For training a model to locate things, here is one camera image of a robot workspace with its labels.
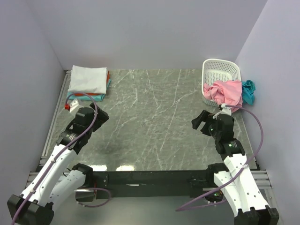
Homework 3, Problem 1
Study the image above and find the aluminium extrusion frame rail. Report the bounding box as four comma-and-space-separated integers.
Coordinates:
23, 69, 274, 225

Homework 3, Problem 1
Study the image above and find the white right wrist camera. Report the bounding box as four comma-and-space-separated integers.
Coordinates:
213, 104, 232, 120

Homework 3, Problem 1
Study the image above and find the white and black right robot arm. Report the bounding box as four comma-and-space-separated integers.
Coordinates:
192, 110, 279, 225

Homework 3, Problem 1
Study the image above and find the teal folded t shirt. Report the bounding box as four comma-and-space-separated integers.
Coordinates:
69, 78, 111, 102

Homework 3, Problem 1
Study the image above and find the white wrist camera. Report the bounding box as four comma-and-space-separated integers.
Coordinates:
213, 104, 232, 120
64, 98, 82, 115

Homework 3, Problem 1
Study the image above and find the orange folded t shirt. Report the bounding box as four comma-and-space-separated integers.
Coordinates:
86, 71, 110, 96

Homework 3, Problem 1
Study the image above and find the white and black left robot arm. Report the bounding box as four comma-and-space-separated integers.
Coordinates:
7, 103, 109, 225

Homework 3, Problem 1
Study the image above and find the teal crumpled t shirt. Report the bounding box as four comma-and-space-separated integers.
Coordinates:
241, 80, 256, 105

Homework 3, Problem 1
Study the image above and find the white folded t shirt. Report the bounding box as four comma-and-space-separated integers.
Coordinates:
68, 65, 108, 94

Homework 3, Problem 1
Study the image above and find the pink t shirt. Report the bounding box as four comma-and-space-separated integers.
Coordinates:
203, 80, 243, 107

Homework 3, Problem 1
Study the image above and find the white plastic laundry basket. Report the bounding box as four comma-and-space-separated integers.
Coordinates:
201, 59, 241, 107

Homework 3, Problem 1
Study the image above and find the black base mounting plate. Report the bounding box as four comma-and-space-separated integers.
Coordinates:
83, 170, 217, 198

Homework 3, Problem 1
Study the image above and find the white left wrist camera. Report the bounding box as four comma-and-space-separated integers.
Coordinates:
64, 98, 82, 115

